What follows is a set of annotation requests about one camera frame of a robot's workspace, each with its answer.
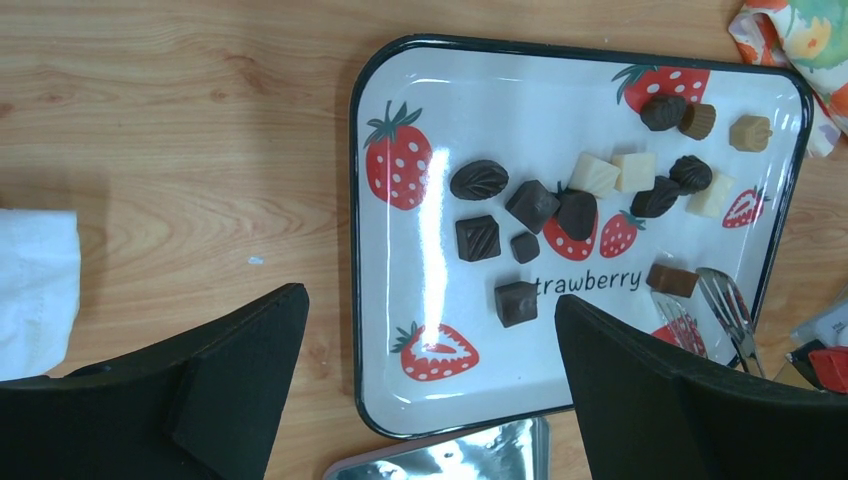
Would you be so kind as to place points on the dark round chocolate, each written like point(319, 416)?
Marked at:
point(663, 112)
point(577, 214)

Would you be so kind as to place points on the dark chocolate block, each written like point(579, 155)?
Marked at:
point(516, 303)

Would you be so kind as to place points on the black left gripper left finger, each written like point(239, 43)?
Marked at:
point(204, 404)

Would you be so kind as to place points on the white cloth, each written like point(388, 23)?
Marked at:
point(40, 289)

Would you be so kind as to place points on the strawberry print tray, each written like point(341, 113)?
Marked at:
point(431, 355)

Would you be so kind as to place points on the orange floral cloth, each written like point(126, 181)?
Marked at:
point(809, 36)

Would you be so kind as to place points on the small dark chocolate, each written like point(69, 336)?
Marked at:
point(525, 247)

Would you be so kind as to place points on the dark square chocolate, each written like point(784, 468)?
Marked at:
point(478, 238)

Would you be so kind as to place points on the brown rectangular chocolate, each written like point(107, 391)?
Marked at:
point(672, 281)

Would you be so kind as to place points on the metal tongs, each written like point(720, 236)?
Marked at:
point(727, 304)

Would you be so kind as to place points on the dark cube chocolate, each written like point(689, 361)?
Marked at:
point(533, 205)

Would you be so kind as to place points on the silver tin lid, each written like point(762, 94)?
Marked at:
point(515, 450)

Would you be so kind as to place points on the dark shell chocolate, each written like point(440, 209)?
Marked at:
point(691, 174)

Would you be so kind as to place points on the white chocolate cube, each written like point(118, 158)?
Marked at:
point(708, 203)
point(637, 172)
point(594, 176)

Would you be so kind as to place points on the brown cup chocolate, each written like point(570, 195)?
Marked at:
point(698, 120)

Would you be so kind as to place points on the caramel chocolate piece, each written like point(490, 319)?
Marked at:
point(750, 133)

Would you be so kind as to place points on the dark leaf chocolate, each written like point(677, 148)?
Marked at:
point(479, 180)
point(657, 201)

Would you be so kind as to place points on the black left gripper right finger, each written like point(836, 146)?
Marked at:
point(647, 409)

